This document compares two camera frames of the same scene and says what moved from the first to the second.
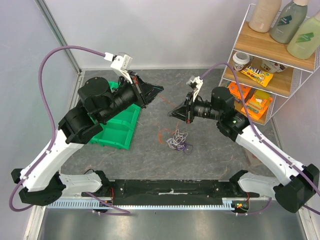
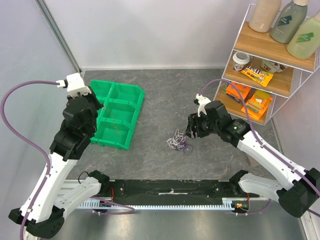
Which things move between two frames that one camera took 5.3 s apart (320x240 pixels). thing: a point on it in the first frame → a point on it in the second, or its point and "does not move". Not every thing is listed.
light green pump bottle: (303, 44) does not move
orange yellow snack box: (257, 104) does not move
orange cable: (160, 131) → (113, 120)
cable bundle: (178, 142) does not move
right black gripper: (189, 110) → (194, 126)
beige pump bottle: (263, 14) does not move
